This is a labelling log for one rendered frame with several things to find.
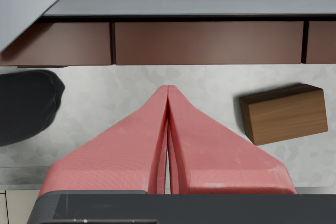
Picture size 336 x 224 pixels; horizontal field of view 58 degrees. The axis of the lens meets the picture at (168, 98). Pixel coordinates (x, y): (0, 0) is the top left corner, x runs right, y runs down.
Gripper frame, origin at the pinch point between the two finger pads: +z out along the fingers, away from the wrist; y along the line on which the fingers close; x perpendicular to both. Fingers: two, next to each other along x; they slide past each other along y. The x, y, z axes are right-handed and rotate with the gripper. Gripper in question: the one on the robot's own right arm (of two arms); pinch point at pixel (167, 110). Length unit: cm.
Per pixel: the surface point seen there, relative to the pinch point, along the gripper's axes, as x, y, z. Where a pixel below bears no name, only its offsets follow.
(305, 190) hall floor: 93, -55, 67
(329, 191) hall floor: 93, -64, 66
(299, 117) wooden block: 17.6, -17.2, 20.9
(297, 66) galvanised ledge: 14.1, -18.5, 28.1
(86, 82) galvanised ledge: 16.0, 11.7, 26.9
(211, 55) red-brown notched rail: 5.8, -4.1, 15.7
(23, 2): 0.6, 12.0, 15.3
